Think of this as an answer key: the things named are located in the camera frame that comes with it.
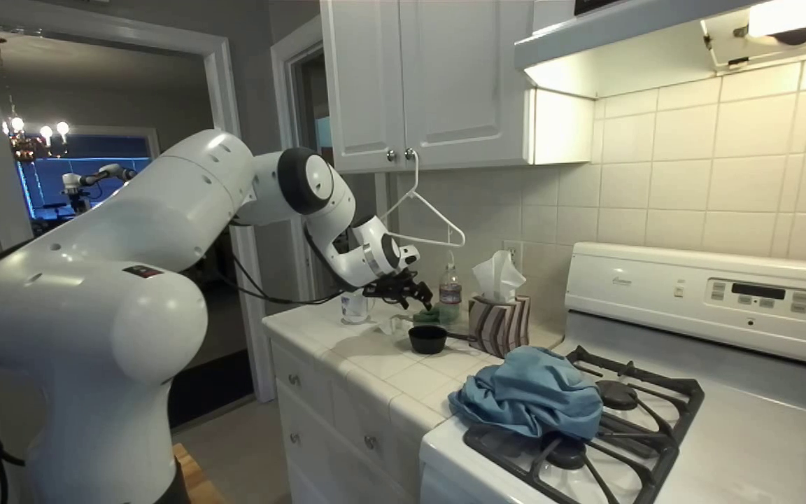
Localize white tissue in box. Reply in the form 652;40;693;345
471;248;530;302

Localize white tissue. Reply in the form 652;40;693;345
471;248;530;302
369;302;411;338

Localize white wall outlet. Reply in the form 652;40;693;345
502;239;530;275

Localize wooden base board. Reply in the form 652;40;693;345
175;443;231;504

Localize striped tissue box cover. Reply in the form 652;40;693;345
464;295;534;359

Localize white lower cabinet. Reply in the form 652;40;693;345
267;318;428;504

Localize white gas stove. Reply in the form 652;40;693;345
417;241;806;504

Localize black stove grate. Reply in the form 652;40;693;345
462;345;708;504

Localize chandelier lamp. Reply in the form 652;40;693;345
0;92;77;166

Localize white mug blue flowers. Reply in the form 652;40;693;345
339;289;372;327

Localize small black bowl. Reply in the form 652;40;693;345
406;321;452;355

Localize white cabinet door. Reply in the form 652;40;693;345
319;0;403;177
400;0;533;170

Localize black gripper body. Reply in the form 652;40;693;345
361;267;436;306

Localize blue cloth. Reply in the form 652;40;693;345
448;345;606;443

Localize clear plastic water bottle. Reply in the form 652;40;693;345
436;261;464;324

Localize white range hood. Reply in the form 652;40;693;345
513;0;806;101

